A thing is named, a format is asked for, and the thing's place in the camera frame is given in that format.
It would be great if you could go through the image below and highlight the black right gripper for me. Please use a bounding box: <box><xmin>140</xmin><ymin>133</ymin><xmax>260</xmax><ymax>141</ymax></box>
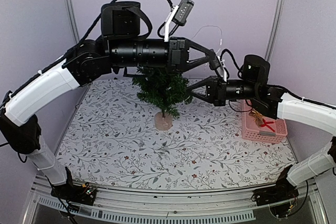
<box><xmin>187</xmin><ymin>74</ymin><xmax>259</xmax><ymax>105</ymax></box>

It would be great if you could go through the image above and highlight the thin wire light string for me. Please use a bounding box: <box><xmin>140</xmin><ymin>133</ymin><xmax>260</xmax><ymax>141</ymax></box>
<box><xmin>193</xmin><ymin>25</ymin><xmax>224</xmax><ymax>51</ymax></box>

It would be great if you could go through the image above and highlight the small green christmas tree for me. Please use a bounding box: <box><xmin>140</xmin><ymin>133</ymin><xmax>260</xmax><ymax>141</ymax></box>
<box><xmin>132</xmin><ymin>67</ymin><xmax>192</xmax><ymax>131</ymax></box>

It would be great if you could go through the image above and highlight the pink plastic basket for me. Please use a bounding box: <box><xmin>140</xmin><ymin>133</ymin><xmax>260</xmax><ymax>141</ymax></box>
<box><xmin>240</xmin><ymin>101</ymin><xmax>288</xmax><ymax>144</ymax></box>

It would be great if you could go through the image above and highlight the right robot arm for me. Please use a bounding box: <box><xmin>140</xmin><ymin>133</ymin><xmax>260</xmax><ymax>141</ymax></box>
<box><xmin>187</xmin><ymin>55</ymin><xmax>335</xmax><ymax>201</ymax></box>

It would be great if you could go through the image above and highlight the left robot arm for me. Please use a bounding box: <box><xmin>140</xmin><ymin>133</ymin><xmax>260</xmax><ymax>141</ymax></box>
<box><xmin>1</xmin><ymin>0</ymin><xmax>227</xmax><ymax>200</ymax></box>

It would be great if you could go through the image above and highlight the gold star tree topper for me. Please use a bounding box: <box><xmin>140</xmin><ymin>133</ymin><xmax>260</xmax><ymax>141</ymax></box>
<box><xmin>249</xmin><ymin>110</ymin><xmax>263</xmax><ymax>123</ymax></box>

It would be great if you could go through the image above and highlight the gold bell ornament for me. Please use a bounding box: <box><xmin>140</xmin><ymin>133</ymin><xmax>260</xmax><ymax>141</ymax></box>
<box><xmin>255</xmin><ymin>118</ymin><xmax>264</xmax><ymax>127</ymax></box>

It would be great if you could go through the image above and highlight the red ribbon bow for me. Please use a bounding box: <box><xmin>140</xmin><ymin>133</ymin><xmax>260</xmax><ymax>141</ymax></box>
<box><xmin>260</xmin><ymin>119</ymin><xmax>275</xmax><ymax>132</ymax></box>

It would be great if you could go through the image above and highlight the floral patterned table mat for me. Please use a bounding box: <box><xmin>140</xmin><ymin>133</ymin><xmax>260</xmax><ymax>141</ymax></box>
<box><xmin>57</xmin><ymin>80</ymin><xmax>296</xmax><ymax>190</ymax></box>

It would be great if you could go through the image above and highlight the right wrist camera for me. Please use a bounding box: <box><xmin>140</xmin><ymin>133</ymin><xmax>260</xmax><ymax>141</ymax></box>
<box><xmin>216</xmin><ymin>56</ymin><xmax>229</xmax><ymax>82</ymax></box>

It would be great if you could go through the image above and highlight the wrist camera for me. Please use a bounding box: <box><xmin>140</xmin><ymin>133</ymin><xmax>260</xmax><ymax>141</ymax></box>
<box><xmin>216</xmin><ymin>56</ymin><xmax>229</xmax><ymax>82</ymax></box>
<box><xmin>163</xmin><ymin>0</ymin><xmax>194</xmax><ymax>42</ymax></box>

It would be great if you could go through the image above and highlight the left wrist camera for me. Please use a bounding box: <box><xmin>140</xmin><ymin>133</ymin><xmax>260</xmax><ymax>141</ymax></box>
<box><xmin>163</xmin><ymin>0</ymin><xmax>194</xmax><ymax>42</ymax></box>

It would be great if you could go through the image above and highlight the front aluminium rail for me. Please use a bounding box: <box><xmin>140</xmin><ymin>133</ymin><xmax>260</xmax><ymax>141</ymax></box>
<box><xmin>22</xmin><ymin>176</ymin><xmax>329</xmax><ymax>223</ymax></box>

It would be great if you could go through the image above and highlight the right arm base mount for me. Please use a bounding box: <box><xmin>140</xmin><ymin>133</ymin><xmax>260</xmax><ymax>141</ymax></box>
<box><xmin>251</xmin><ymin>183</ymin><xmax>299</xmax><ymax>219</ymax></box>

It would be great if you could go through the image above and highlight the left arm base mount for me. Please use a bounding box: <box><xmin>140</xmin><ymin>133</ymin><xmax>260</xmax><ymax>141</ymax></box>
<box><xmin>51</xmin><ymin>183</ymin><xmax>97</xmax><ymax>206</ymax></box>

